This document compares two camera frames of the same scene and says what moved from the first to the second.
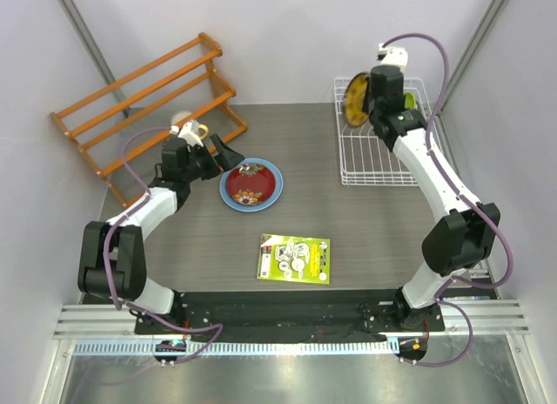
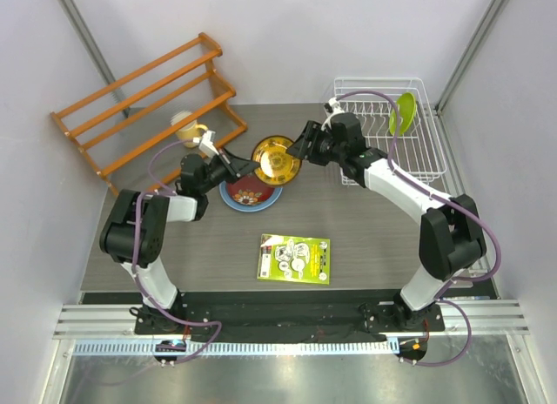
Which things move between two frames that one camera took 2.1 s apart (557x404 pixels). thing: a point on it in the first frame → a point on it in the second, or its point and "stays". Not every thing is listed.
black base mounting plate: (292, 314) stays
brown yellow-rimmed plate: (353, 105) → (278, 167)
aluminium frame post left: (89, 40) stays
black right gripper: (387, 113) → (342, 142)
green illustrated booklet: (293, 259) stays
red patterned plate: (251, 184) stays
